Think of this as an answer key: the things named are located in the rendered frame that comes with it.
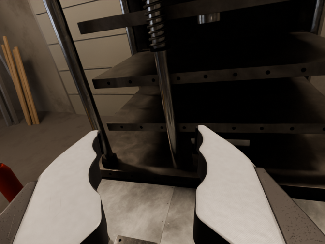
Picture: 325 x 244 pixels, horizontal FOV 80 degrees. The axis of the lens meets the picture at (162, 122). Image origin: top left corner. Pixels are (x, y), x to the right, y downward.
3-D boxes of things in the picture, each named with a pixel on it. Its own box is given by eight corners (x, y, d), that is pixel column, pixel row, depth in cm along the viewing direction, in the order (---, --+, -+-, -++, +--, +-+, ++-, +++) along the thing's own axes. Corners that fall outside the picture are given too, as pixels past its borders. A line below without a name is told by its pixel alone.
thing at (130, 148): (374, 203, 79) (379, 193, 76) (98, 176, 118) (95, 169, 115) (304, 109, 148) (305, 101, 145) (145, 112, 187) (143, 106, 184)
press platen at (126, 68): (374, 72, 65) (379, 57, 63) (94, 89, 98) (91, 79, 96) (302, 38, 126) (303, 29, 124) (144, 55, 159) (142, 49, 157)
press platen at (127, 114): (350, 134, 77) (354, 123, 75) (108, 130, 111) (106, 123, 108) (295, 76, 138) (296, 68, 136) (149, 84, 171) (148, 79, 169)
